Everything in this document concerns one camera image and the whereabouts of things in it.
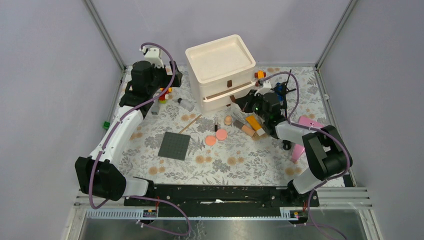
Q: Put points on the green small cube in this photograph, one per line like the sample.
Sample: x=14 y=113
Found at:
x=106 y=125

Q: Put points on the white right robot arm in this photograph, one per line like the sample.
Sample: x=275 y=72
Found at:
x=326 y=154

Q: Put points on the beige foundation bottle grey cap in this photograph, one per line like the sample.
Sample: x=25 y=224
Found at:
x=244 y=128

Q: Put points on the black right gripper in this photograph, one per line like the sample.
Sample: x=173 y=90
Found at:
x=244 y=103

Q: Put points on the gold thin makeup pencil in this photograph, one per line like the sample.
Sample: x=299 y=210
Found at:
x=192 y=122

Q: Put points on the yellow red toy brick car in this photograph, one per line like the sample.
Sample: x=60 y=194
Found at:
x=260 y=74

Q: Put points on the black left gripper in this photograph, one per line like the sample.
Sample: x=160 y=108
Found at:
x=162 y=70

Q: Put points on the clear black mascara tube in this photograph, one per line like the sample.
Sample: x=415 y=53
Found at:
x=216 y=124

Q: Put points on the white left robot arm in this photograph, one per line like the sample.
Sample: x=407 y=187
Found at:
x=97 y=174

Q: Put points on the white drawer organizer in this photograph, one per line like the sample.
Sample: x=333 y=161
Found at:
x=219 y=72

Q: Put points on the blue toy brick car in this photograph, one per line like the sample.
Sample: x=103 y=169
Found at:
x=280 y=89

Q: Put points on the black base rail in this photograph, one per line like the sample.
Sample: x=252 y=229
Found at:
x=222 y=200

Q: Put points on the beige makeup sponge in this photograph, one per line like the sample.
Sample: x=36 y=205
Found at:
x=228 y=120

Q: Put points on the red green white brick toy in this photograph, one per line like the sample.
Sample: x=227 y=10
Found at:
x=163 y=98

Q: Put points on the grey brick pillar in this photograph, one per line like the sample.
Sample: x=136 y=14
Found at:
x=155 y=108

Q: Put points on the pink round makeup puff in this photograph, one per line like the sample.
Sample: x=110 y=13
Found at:
x=221 y=134

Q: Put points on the dark grey brick baseplate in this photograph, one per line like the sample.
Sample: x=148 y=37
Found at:
x=174 y=146

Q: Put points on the orange round makeup puff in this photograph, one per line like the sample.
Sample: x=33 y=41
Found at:
x=210 y=140

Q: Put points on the orange white cream tube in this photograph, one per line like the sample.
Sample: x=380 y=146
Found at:
x=255 y=125

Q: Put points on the clear bottle black cap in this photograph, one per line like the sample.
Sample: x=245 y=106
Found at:
x=185 y=104

